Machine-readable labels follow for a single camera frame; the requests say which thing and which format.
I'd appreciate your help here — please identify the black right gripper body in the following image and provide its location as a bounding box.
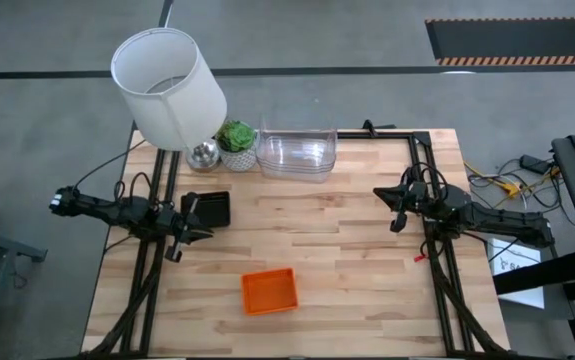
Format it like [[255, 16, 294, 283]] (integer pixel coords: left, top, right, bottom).
[[390, 180, 439, 233]]

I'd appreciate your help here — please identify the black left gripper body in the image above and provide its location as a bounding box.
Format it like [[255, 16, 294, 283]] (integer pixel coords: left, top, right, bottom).
[[159, 192, 200, 262]]

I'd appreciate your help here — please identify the black table clamp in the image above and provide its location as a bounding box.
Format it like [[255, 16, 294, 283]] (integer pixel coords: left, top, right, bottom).
[[361, 118, 397, 131]]

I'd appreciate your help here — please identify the green succulent in white pot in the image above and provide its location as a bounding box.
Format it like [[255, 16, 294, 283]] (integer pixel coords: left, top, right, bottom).
[[215, 119, 259, 174]]

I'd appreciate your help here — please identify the white paper sheet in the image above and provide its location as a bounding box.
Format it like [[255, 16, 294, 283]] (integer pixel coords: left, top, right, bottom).
[[486, 237, 547, 310]]

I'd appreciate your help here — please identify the white shade chrome table lamp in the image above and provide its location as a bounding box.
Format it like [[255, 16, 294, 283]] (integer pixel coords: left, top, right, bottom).
[[110, 27, 228, 174]]

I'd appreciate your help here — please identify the black power adapter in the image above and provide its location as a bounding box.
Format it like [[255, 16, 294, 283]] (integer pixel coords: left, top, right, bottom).
[[519, 154, 551, 175]]

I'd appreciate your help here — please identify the black metal beam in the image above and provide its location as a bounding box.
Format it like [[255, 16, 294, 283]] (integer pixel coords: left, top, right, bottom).
[[492, 247, 575, 296]]

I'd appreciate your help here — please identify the black hazard-striped floor mat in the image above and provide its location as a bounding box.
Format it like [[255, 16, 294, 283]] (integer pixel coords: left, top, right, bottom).
[[425, 17, 575, 67]]

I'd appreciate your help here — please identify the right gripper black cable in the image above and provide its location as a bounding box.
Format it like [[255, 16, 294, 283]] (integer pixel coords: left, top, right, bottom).
[[400, 161, 450, 202]]

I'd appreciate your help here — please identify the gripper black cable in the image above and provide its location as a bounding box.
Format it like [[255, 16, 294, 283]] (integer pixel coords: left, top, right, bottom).
[[113, 171, 154, 202], [400, 161, 450, 202]]

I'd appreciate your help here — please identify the black aluminium cross rail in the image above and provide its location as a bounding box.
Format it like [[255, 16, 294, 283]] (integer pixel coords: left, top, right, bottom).
[[336, 130, 418, 140]]

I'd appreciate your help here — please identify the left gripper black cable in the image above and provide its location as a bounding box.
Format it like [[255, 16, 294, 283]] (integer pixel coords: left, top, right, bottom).
[[113, 171, 154, 202]]

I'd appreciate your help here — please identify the thin black cable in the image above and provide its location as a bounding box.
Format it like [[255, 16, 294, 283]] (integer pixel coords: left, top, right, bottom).
[[73, 139, 147, 190]]

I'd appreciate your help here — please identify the floor cable bundle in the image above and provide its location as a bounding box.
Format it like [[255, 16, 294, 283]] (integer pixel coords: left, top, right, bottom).
[[464, 158, 566, 211]]

